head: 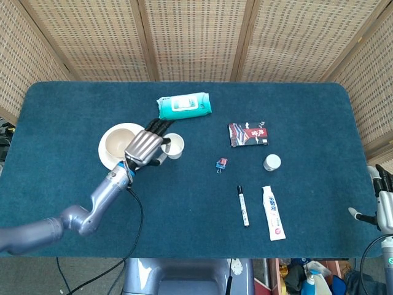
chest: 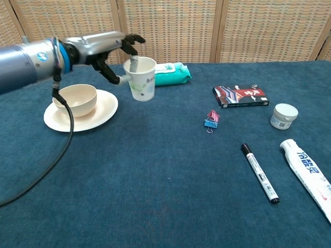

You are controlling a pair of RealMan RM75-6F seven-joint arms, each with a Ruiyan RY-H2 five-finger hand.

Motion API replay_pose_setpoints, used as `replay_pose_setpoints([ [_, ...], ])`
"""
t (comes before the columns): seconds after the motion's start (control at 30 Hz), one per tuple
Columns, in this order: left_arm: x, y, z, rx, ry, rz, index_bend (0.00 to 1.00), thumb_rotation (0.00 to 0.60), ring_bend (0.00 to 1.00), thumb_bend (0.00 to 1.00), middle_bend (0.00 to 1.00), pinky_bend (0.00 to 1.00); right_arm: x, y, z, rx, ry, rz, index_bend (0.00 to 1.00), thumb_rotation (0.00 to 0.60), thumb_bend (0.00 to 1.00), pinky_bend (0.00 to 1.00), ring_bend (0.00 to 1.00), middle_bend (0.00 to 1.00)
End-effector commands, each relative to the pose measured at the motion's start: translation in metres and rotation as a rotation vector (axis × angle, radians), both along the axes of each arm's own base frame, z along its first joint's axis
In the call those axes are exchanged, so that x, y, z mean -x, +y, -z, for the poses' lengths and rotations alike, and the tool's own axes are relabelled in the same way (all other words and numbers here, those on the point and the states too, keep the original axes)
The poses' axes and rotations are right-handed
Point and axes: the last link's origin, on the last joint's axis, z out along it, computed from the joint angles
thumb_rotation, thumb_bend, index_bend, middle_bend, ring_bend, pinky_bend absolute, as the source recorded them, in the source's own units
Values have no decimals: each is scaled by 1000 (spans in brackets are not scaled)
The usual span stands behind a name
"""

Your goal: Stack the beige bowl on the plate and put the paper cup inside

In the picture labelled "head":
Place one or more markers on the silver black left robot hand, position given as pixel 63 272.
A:
pixel 144 146

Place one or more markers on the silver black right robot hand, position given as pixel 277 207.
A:
pixel 385 209

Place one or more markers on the beige bowl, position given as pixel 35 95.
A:
pixel 118 143

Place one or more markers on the white paper cup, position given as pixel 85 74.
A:
pixel 177 148

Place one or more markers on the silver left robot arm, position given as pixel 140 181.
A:
pixel 104 190

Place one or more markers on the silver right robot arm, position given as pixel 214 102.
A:
pixel 387 258

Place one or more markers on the white round plate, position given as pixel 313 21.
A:
pixel 106 157

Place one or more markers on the green wet wipes pack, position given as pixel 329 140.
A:
pixel 184 106

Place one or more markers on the blue table cloth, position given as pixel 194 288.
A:
pixel 190 199

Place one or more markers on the blue binder clip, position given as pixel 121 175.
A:
pixel 219 166

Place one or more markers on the red binder clip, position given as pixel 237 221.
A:
pixel 224 161

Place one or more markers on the black red card box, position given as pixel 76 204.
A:
pixel 248 134

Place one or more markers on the blue white spray bottle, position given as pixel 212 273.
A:
pixel 311 284

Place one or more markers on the white toothpaste tube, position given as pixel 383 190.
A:
pixel 273 215

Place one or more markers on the black white marker pen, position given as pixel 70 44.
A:
pixel 242 206

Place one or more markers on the woven folding screen panel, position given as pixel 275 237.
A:
pixel 196 37
pixel 307 37
pixel 92 37
pixel 368 92
pixel 24 55

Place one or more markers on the white round jar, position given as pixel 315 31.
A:
pixel 272 163

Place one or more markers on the grey blue robot torso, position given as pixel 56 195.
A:
pixel 184 276

